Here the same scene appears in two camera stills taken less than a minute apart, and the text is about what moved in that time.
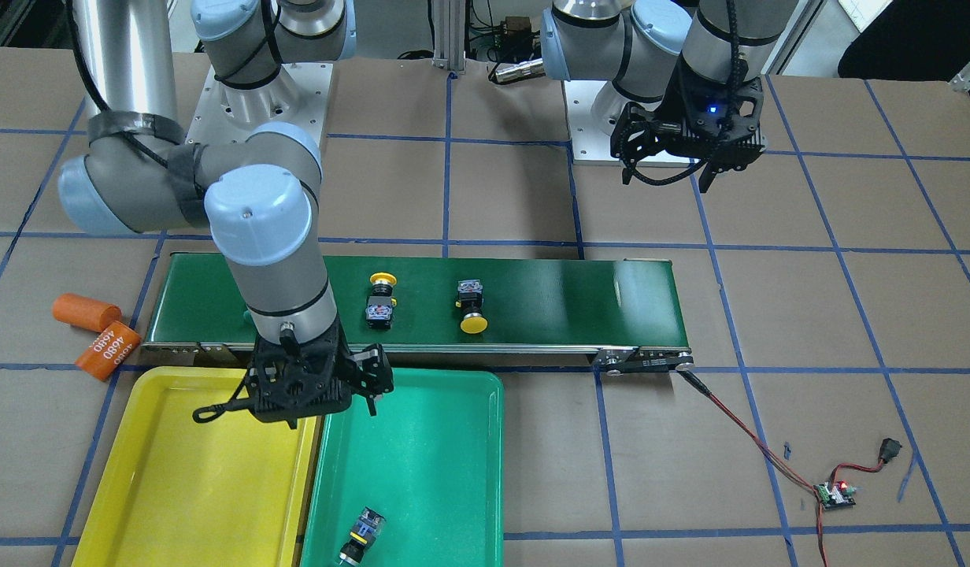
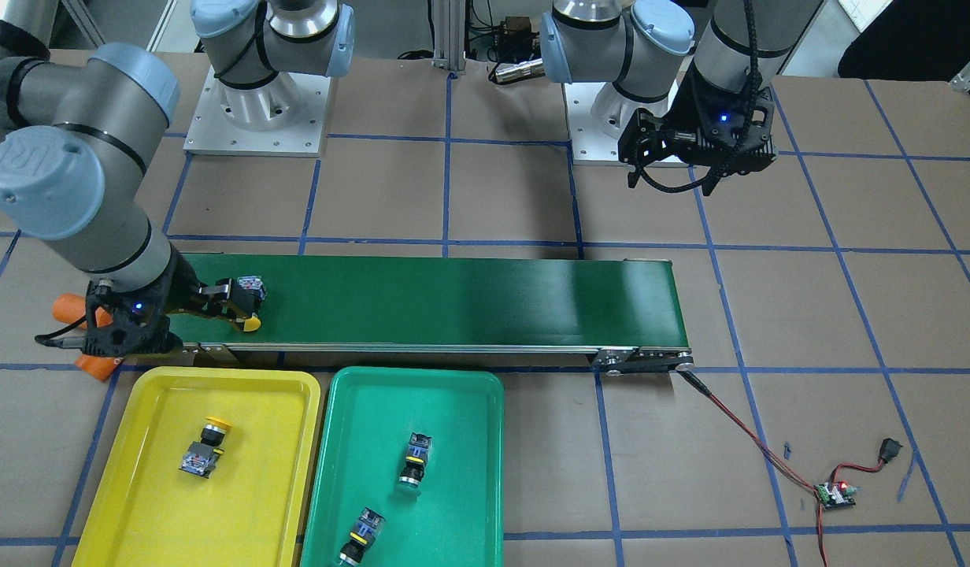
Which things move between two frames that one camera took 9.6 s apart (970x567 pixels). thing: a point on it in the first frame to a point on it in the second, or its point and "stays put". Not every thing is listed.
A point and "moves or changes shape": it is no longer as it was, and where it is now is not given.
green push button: x=370 y=525 stays put
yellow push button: x=471 y=301 moves or changes shape
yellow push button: x=380 y=304 to x=200 y=458
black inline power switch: x=890 y=449 stays put
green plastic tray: x=431 y=460 stays put
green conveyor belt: x=620 y=311 stays put
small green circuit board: x=839 y=494 stays put
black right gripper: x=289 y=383 to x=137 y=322
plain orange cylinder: x=85 y=313 stays put
